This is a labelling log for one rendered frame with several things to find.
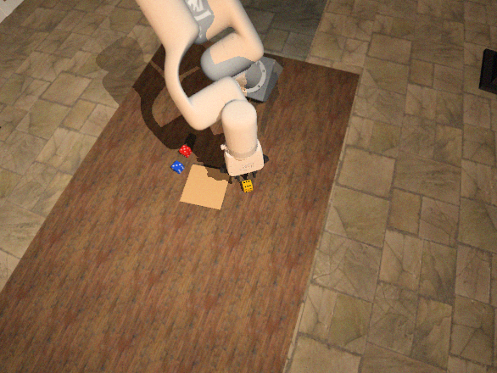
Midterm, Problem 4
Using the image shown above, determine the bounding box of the red die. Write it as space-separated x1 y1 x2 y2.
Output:
179 145 192 158

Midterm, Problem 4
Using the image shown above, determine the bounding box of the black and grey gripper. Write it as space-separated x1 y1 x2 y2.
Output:
220 139 269 182

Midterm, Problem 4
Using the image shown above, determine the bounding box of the peach flat mat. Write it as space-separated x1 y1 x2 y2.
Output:
180 164 230 210

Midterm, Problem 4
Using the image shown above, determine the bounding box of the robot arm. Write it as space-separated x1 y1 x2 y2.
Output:
135 0 266 159

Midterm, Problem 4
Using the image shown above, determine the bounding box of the yellow die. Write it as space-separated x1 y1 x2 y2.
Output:
242 180 253 192

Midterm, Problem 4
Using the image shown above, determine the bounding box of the blue die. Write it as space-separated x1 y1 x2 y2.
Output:
171 160 185 174

